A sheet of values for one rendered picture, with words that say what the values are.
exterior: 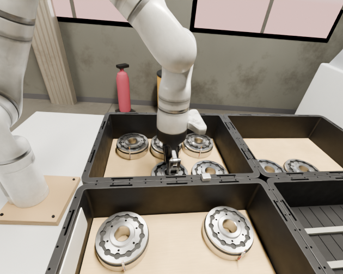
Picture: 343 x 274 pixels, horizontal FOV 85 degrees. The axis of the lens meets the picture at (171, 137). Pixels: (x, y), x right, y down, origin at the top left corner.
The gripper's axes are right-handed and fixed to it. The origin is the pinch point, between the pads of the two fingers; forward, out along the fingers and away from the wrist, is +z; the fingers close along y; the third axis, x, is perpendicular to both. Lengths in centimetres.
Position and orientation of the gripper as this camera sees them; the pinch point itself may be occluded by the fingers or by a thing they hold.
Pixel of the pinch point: (169, 167)
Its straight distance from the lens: 54.3
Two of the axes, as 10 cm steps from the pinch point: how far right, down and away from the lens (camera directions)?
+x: 9.8, -0.5, 1.7
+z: -0.6, 8.1, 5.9
